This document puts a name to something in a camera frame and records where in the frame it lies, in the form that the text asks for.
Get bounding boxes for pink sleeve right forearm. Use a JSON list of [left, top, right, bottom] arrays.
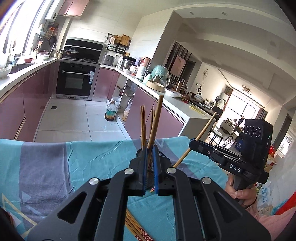
[[246, 201, 295, 240]]

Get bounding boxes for person's right hand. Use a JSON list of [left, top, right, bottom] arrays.
[[225, 174, 257, 208]]

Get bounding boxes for black mesh utensil cup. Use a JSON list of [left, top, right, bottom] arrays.
[[136, 148, 167, 190]]

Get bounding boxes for teal grey tablecloth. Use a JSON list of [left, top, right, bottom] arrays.
[[1, 137, 227, 240]]

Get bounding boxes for round bamboo steamer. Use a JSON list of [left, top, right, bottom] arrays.
[[146, 81, 165, 93]]

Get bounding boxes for teal dome food cover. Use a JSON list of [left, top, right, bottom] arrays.
[[151, 65, 170, 87]]

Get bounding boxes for oil bottle on floor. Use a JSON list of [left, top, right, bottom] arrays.
[[104, 100, 117, 121]]

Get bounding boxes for pink thermos jug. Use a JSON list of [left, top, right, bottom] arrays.
[[140, 57, 151, 68]]

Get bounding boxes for black built-in oven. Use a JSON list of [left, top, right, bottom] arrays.
[[54, 59, 100, 100]]

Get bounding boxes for white bowl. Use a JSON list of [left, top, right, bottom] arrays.
[[0, 67, 12, 79]]

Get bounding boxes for black camera box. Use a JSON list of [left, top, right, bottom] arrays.
[[241, 119, 273, 169]]

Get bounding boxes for black wall spice rack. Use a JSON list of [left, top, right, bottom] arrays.
[[104, 33, 132, 56]]

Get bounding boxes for pink wall cabinet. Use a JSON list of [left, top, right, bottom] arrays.
[[59, 0, 89, 19]]

